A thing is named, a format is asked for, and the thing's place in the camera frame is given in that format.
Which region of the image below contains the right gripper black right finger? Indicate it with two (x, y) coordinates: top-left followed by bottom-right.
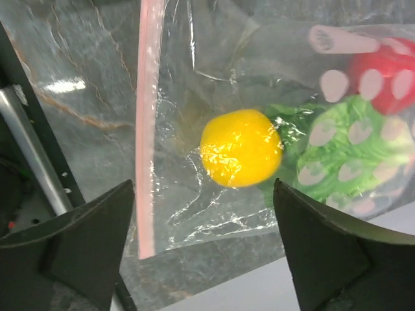
(273, 179), (414, 310)

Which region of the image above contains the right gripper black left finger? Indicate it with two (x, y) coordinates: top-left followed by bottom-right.
(1, 180), (134, 310)

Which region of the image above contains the green plastic lettuce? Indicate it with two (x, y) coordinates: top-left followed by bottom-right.
(265, 95), (414, 218)

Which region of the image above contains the yellow lemon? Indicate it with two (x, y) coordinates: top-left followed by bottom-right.
(200, 109), (283, 188)

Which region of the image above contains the red tomato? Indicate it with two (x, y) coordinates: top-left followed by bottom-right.
(349, 37), (414, 115)

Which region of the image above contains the clear dotted zip top bag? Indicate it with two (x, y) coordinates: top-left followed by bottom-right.
(1, 1), (414, 259)

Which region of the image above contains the silver white clothes rack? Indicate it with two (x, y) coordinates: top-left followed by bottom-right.
(1, 87), (73, 215)

